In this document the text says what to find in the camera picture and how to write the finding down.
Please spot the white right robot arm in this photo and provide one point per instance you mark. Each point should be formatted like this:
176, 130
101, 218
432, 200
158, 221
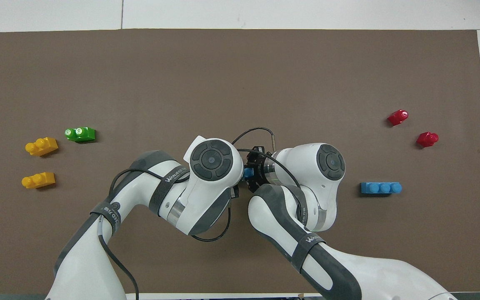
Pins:
306, 200

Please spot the green two-stud toy block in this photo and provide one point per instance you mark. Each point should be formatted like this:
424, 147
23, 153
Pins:
81, 134

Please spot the yellow two-stud toy block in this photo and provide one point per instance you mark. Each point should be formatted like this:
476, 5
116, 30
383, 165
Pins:
42, 146
39, 180

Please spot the red one-stud toy block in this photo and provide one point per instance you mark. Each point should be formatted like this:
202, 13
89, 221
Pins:
397, 117
426, 139

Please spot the brown paper mat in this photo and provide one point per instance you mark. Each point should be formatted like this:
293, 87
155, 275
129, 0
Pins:
240, 83

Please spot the blue three-stud toy block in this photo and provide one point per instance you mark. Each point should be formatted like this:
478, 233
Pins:
248, 172
381, 188

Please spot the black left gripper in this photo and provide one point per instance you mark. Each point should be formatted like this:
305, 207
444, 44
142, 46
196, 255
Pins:
235, 191

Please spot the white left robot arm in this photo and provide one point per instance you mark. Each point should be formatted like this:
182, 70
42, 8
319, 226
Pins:
206, 183

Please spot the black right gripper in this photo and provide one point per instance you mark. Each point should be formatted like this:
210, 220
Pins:
261, 171

